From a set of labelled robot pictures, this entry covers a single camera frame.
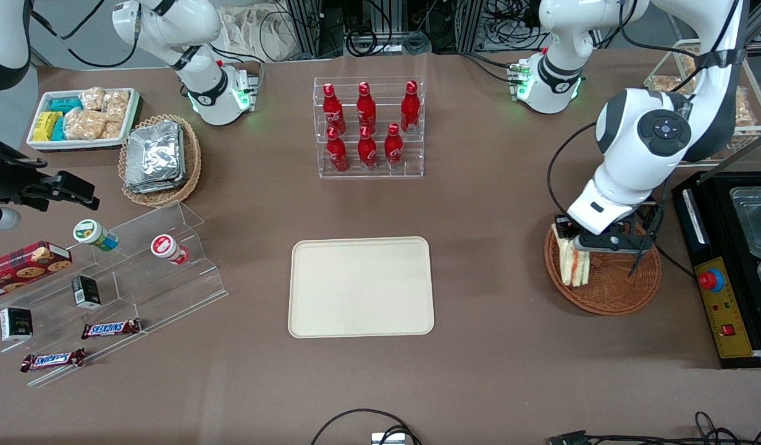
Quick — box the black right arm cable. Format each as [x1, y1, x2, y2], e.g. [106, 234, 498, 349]
[32, 0, 140, 69]

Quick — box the triangle layered sandwich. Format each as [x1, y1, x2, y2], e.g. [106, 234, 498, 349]
[552, 238, 592, 289]

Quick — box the red cola bottle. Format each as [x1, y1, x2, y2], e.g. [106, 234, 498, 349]
[322, 83, 347, 135]
[358, 125, 378, 171]
[356, 81, 377, 134]
[384, 122, 404, 169]
[400, 80, 421, 134]
[326, 126, 349, 173]

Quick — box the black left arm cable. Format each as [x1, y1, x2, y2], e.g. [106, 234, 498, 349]
[546, 121, 696, 279]

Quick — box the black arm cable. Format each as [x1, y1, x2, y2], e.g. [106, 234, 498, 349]
[546, 121, 696, 279]
[32, 0, 140, 69]

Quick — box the yellow snack packet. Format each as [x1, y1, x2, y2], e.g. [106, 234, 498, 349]
[33, 111, 64, 142]

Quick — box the green sunflower lid cup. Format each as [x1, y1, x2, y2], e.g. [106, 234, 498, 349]
[73, 219, 119, 252]

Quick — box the yellow control panel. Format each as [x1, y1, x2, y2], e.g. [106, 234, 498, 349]
[694, 256, 755, 360]

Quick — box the clear acrylic bottle rack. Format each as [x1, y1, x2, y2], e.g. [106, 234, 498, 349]
[313, 76, 426, 180]

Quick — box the cream plastic serving tray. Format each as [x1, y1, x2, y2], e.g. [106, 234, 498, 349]
[288, 236, 435, 339]

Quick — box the coiled black cable bundle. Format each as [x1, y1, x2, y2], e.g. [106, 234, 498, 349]
[345, 25, 432, 56]

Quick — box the red tartan cookie box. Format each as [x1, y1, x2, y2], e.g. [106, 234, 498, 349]
[0, 240, 74, 302]

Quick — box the Snickers chocolate bar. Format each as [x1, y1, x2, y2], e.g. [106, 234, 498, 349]
[20, 348, 86, 373]
[81, 318, 142, 340]

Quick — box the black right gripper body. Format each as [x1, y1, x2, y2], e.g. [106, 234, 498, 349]
[0, 122, 51, 211]

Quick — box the white rectangular snack bin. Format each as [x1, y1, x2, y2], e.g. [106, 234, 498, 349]
[27, 87, 141, 153]

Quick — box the black cable with connector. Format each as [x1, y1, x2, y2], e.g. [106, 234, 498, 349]
[547, 411, 761, 445]

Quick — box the white wire rack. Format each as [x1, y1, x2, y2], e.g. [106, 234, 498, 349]
[643, 38, 761, 168]

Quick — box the clear acrylic stepped shelf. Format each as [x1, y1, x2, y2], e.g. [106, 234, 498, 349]
[0, 201, 229, 389]

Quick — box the small dark tea box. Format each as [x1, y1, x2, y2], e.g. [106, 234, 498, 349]
[0, 307, 34, 342]
[71, 275, 102, 310]

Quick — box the foil wrapped pack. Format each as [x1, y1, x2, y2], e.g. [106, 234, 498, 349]
[125, 120, 186, 186]
[124, 176, 187, 195]

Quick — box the oval light wicker basket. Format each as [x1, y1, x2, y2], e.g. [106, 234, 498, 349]
[118, 114, 202, 208]

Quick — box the black looped table cable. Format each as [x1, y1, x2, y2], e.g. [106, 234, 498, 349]
[311, 408, 422, 445]

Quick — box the round brown wicker basket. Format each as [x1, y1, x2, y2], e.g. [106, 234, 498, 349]
[544, 219, 662, 317]

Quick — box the red lid yogurt cup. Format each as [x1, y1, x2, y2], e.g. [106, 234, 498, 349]
[150, 234, 190, 266]

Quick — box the black counter machine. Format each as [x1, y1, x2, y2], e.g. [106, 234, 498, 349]
[672, 170, 761, 370]

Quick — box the aluminium frame post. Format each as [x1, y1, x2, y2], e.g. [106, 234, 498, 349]
[456, 0, 485, 53]
[287, 0, 322, 57]

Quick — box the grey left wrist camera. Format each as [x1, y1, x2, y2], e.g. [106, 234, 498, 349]
[573, 233, 642, 252]

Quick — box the beige cloth bag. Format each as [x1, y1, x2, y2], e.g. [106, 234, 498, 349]
[219, 3, 302, 62]

